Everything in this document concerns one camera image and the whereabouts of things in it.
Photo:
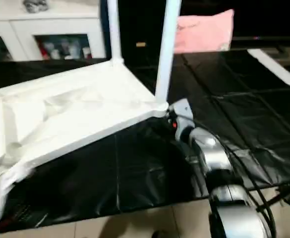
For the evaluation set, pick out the white plastic table leg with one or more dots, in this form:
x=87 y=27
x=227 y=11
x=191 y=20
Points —
x=167 y=49
x=114 y=32

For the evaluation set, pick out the white plastic table top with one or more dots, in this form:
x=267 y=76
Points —
x=60 y=109

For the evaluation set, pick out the black work mat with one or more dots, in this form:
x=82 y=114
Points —
x=234 y=109

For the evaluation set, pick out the pink pillow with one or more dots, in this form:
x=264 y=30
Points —
x=204 y=30

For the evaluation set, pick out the black furniture with yellow label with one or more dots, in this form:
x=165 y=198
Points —
x=140 y=25

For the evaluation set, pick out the dark low tv bench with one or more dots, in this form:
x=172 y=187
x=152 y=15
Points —
x=268 y=42

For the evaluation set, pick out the black tripod stand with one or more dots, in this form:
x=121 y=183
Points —
x=286 y=193

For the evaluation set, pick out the white cabinet with glass doors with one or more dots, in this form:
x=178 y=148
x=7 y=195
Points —
x=40 y=29

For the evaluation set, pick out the dark ornament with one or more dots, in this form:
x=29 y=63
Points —
x=35 y=5

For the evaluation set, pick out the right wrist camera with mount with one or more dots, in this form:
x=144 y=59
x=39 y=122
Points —
x=182 y=111

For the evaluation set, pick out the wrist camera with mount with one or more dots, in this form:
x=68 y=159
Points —
x=182 y=111
x=3 y=191

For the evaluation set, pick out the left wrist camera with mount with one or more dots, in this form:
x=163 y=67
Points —
x=3 y=191

